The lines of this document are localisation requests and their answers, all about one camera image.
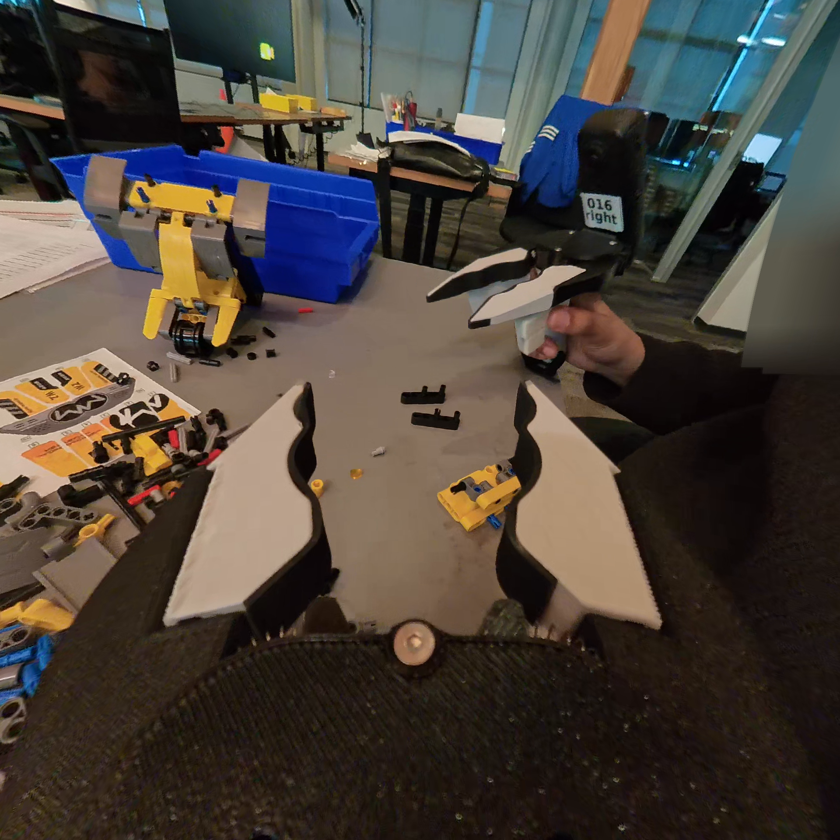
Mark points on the black bag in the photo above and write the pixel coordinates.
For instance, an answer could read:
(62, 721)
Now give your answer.
(439, 161)

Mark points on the black television screen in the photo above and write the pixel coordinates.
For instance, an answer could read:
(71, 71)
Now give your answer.
(223, 33)

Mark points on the person's right hand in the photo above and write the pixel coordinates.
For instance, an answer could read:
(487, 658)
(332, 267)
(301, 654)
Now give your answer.
(597, 334)

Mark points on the dark computer monitor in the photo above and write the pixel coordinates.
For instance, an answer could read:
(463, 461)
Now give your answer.
(118, 85)

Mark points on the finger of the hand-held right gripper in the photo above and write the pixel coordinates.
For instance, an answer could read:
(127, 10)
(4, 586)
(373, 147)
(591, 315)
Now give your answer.
(525, 295)
(485, 272)

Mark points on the small blue storage bin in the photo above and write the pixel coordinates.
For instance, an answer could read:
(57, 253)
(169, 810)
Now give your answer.
(489, 149)

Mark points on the pen holder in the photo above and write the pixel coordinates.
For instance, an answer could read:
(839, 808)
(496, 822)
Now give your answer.
(400, 111)

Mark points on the yellow brick assembly grey connectors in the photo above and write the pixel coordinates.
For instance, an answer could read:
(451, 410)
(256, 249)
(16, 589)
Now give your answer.
(476, 492)

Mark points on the blue jacket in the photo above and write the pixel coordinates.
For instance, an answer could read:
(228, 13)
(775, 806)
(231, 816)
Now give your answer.
(551, 157)

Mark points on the pile of building brick pieces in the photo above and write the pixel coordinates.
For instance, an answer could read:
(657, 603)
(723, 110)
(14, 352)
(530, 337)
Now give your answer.
(65, 518)

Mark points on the black beam with pins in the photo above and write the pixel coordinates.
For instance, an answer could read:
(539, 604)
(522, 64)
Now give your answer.
(423, 396)
(436, 421)

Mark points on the large blue plastic bin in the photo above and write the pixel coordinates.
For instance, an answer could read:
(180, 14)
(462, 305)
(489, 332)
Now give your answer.
(315, 223)

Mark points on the yellow grey sticker sheet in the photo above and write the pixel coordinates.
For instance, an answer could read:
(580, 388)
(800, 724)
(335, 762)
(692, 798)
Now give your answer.
(72, 413)

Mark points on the wooden post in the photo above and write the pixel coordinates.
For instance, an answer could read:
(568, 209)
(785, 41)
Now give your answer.
(613, 46)

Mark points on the yellow box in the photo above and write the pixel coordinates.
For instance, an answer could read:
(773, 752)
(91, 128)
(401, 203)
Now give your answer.
(279, 103)

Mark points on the printed paper sheets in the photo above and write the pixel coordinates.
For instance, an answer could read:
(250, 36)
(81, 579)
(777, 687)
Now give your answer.
(39, 249)

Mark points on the person's dark clothing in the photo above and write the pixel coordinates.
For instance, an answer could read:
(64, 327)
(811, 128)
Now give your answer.
(754, 525)

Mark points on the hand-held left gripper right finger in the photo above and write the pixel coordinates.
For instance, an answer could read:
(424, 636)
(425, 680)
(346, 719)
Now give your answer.
(577, 525)

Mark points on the wooden desk black legs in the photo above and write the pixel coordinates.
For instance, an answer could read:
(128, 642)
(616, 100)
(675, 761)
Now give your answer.
(426, 178)
(216, 113)

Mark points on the yellow toy vehicle model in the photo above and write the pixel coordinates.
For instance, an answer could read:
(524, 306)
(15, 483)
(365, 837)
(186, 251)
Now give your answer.
(177, 262)

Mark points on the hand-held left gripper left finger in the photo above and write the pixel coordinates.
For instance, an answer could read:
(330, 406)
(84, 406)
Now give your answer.
(249, 525)

